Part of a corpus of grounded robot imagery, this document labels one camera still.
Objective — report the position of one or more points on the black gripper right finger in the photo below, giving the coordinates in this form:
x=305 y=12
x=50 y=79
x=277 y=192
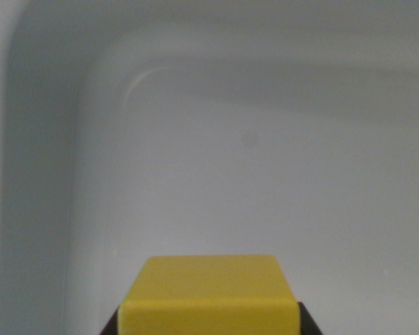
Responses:
x=308 y=322

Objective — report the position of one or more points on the white plastic bin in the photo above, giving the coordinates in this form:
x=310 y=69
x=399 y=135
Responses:
x=230 y=157

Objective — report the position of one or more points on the yellow wooden cube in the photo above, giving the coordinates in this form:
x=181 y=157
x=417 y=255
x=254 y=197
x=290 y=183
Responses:
x=209 y=296

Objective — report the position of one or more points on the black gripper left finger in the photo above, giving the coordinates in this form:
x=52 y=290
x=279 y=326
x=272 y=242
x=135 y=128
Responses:
x=111 y=325

